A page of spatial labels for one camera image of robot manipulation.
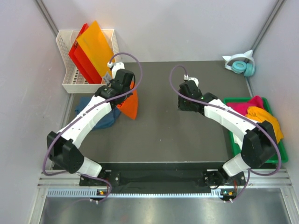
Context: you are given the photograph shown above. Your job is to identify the orange t shirt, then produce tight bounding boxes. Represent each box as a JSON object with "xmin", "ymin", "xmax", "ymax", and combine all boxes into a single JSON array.
[{"xmin": 117, "ymin": 90, "xmax": 139, "ymax": 120}]

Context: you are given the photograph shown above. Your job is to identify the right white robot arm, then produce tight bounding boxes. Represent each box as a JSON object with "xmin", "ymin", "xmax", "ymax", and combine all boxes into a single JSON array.
[{"xmin": 178, "ymin": 78, "xmax": 279, "ymax": 185}]

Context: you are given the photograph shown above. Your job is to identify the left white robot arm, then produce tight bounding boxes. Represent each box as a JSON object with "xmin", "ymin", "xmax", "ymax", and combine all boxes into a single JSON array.
[{"xmin": 46, "ymin": 69, "xmax": 135, "ymax": 185}]

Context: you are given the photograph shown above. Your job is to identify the red plastic folder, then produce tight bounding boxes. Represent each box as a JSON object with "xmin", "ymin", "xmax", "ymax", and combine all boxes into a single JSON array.
[{"xmin": 69, "ymin": 23, "xmax": 102, "ymax": 84}]

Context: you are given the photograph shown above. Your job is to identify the blue t shirt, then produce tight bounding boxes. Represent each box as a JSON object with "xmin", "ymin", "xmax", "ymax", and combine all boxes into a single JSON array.
[{"xmin": 75, "ymin": 97, "xmax": 121, "ymax": 130}]

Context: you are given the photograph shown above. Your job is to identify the white perforated file basket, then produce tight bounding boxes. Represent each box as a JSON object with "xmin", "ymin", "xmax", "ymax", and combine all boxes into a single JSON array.
[{"xmin": 55, "ymin": 29, "xmax": 120, "ymax": 94}]

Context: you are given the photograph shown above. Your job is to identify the orange plastic folder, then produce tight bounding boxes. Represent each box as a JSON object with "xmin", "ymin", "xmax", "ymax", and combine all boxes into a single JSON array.
[{"xmin": 77, "ymin": 21, "xmax": 114, "ymax": 77}]

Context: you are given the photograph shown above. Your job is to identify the pink t shirt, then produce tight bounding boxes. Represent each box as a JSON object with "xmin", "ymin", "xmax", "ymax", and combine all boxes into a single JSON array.
[{"xmin": 225, "ymin": 96, "xmax": 264, "ymax": 116}]

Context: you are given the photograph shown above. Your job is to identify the cat ear headphones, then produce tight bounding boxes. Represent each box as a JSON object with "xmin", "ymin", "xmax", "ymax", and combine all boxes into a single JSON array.
[{"xmin": 222, "ymin": 49, "xmax": 256, "ymax": 77}]

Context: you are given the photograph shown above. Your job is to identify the yellow t shirt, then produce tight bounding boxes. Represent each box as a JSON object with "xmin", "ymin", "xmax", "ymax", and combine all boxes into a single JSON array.
[{"xmin": 245, "ymin": 106, "xmax": 284, "ymax": 143}]

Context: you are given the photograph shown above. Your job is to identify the white t shirt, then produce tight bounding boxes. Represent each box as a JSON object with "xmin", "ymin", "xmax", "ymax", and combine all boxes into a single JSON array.
[{"xmin": 233, "ymin": 136, "xmax": 242, "ymax": 148}]

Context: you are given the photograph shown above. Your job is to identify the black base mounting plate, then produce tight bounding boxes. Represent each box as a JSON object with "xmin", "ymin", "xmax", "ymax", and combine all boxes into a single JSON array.
[{"xmin": 78, "ymin": 162, "xmax": 246, "ymax": 194}]

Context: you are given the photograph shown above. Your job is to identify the green plastic tray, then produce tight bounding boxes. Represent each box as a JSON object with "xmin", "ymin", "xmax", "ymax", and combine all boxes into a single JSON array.
[{"xmin": 223, "ymin": 97, "xmax": 289, "ymax": 164}]

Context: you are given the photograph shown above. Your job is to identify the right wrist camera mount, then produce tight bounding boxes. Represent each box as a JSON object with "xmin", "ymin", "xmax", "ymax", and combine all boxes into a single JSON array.
[{"xmin": 184, "ymin": 74, "xmax": 199, "ymax": 87}]

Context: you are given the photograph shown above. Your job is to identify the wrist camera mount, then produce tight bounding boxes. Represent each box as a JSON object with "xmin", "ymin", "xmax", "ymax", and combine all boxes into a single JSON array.
[
  {"xmin": 184, "ymin": 74, "xmax": 199, "ymax": 87},
  {"xmin": 107, "ymin": 62, "xmax": 125, "ymax": 79}
]

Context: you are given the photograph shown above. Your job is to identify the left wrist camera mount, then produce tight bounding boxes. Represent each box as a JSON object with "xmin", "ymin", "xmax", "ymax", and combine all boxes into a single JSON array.
[{"xmin": 107, "ymin": 62, "xmax": 125, "ymax": 79}]

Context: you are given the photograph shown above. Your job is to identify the slotted cable duct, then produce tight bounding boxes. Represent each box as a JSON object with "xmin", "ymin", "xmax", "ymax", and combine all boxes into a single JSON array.
[{"xmin": 47, "ymin": 188, "xmax": 233, "ymax": 199}]

